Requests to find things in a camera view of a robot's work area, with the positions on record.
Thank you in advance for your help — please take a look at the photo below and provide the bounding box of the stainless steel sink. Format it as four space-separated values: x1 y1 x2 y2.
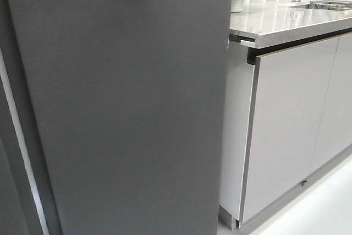
287 0 351 12

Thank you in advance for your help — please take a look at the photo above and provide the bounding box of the dark grey fridge door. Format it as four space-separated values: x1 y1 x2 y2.
1 0 63 234
8 0 230 234

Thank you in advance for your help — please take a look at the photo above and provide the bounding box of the grey kitchen counter cabinet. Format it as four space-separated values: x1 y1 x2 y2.
219 33 351 229

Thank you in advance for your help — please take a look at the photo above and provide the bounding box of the grey stone countertop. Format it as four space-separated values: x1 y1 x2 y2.
230 0 351 49

